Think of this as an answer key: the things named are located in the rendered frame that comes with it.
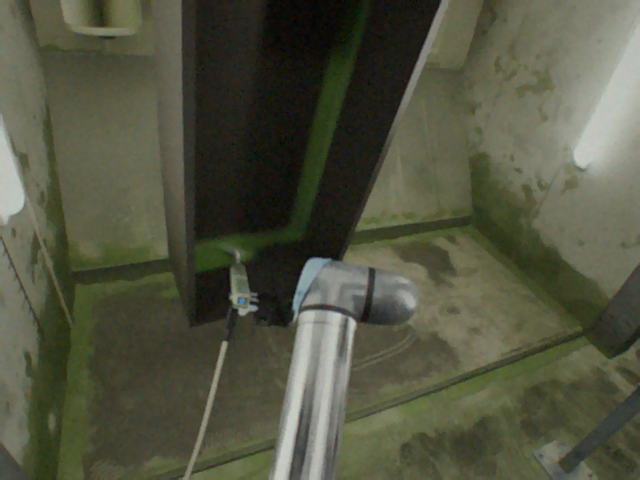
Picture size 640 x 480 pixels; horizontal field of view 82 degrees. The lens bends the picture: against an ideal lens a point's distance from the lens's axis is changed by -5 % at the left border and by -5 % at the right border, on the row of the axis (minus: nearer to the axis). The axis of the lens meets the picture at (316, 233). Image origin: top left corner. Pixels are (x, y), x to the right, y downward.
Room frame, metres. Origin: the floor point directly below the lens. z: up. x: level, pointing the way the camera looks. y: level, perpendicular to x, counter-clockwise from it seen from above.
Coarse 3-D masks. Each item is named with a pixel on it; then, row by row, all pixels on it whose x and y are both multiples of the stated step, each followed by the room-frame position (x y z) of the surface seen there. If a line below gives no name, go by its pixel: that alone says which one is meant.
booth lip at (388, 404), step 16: (576, 336) 1.59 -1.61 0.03; (528, 352) 1.41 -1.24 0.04; (480, 368) 1.26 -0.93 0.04; (496, 368) 1.29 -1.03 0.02; (432, 384) 1.13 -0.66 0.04; (448, 384) 1.14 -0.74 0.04; (400, 400) 1.02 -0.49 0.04; (352, 416) 0.91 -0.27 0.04; (256, 448) 0.71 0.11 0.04; (272, 448) 0.74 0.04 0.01; (208, 464) 0.63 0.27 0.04
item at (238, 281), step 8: (232, 256) 1.19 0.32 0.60; (232, 264) 1.05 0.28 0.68; (240, 264) 1.06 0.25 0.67; (232, 272) 0.97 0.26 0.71; (240, 272) 0.97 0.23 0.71; (232, 280) 0.91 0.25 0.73; (240, 280) 0.90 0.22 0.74; (232, 288) 0.88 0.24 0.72; (240, 288) 0.84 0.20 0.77; (248, 288) 0.85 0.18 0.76; (232, 296) 0.84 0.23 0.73; (240, 296) 0.79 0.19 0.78; (248, 296) 0.80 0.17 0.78; (232, 304) 0.85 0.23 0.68; (240, 304) 0.78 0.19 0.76; (248, 304) 0.79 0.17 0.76; (232, 312) 0.84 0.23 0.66; (232, 320) 0.83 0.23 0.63; (224, 328) 0.82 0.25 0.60; (232, 328) 0.82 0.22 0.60; (224, 336) 0.81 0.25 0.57
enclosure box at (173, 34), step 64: (192, 0) 0.73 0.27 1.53; (256, 0) 1.17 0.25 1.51; (320, 0) 1.27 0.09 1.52; (384, 0) 1.24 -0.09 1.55; (448, 0) 1.04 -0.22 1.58; (192, 64) 0.75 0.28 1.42; (256, 64) 1.21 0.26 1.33; (320, 64) 1.33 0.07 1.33; (384, 64) 1.20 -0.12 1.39; (192, 128) 0.78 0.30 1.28; (256, 128) 1.27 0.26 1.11; (320, 128) 1.41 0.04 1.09; (384, 128) 1.14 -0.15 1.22; (192, 192) 0.81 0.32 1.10; (256, 192) 1.34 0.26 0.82; (320, 192) 1.40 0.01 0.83; (192, 256) 0.85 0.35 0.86; (320, 256) 1.33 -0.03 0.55; (192, 320) 0.91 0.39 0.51
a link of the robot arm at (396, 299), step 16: (384, 272) 0.60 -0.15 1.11; (384, 288) 0.56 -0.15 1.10; (400, 288) 0.58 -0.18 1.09; (416, 288) 0.64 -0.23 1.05; (384, 304) 0.54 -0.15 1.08; (400, 304) 0.56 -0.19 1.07; (416, 304) 0.60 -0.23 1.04; (368, 320) 0.53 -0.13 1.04; (384, 320) 0.54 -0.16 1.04; (400, 320) 0.56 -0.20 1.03
